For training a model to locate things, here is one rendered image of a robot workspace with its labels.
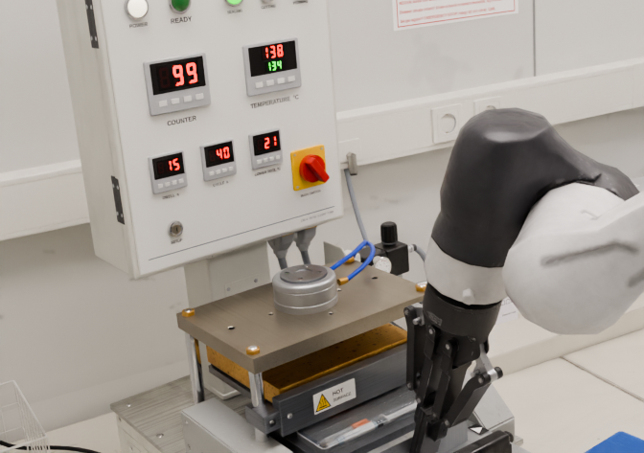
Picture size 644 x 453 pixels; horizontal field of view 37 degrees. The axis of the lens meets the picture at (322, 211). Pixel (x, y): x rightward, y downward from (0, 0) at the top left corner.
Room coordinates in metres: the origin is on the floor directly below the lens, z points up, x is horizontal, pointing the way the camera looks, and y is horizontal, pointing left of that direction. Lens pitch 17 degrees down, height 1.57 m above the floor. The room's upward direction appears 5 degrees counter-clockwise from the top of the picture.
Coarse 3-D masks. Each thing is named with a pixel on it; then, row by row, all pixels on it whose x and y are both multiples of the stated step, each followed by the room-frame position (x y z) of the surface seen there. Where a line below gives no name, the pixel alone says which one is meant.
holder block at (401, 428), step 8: (400, 424) 0.99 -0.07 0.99; (408, 424) 0.99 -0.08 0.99; (272, 432) 1.00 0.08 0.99; (384, 432) 0.98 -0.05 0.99; (392, 432) 0.97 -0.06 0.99; (400, 432) 0.98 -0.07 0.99; (408, 432) 0.99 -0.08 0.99; (280, 440) 0.99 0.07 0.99; (288, 440) 0.98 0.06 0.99; (296, 440) 0.97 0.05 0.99; (360, 440) 0.96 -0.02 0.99; (368, 440) 0.96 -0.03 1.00; (376, 440) 0.96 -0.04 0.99; (384, 440) 0.97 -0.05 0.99; (392, 440) 0.97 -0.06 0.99; (288, 448) 0.98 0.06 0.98; (296, 448) 0.96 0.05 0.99; (304, 448) 0.95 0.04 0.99; (344, 448) 0.95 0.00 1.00; (352, 448) 0.95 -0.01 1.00; (360, 448) 0.95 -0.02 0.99; (368, 448) 0.95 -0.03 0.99
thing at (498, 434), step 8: (496, 432) 0.93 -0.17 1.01; (504, 432) 0.93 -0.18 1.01; (480, 440) 0.92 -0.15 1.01; (488, 440) 0.92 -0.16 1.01; (496, 440) 0.92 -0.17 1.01; (504, 440) 0.92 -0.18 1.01; (464, 448) 0.90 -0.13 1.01; (472, 448) 0.90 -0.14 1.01; (480, 448) 0.90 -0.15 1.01; (488, 448) 0.91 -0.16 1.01; (496, 448) 0.91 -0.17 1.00; (504, 448) 0.92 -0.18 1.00
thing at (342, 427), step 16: (368, 400) 1.04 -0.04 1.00; (384, 400) 1.03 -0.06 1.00; (400, 400) 1.03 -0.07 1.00; (336, 416) 1.01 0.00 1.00; (352, 416) 1.00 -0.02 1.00; (368, 416) 1.00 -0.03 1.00; (384, 416) 1.00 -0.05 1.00; (304, 432) 0.97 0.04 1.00; (320, 432) 0.97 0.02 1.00; (336, 432) 0.97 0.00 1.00; (352, 432) 0.97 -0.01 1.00
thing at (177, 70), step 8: (168, 64) 1.16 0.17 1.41; (176, 64) 1.16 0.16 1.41; (184, 64) 1.17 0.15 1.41; (192, 64) 1.17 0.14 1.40; (160, 72) 1.15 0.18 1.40; (168, 72) 1.16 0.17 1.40; (176, 72) 1.16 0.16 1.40; (184, 72) 1.17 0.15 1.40; (192, 72) 1.17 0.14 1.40; (160, 80) 1.15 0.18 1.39; (168, 80) 1.16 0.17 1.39; (176, 80) 1.16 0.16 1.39; (184, 80) 1.17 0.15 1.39; (192, 80) 1.17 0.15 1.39; (160, 88) 1.15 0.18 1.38; (168, 88) 1.15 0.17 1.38
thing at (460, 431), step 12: (468, 420) 1.03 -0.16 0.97; (456, 432) 0.97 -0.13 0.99; (468, 432) 1.00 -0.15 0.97; (492, 432) 1.00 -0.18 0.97; (384, 444) 0.92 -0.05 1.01; (396, 444) 0.92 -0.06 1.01; (408, 444) 0.93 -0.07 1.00; (444, 444) 0.96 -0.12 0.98; (456, 444) 0.97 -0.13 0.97; (468, 444) 0.98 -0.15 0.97; (516, 444) 0.97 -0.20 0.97
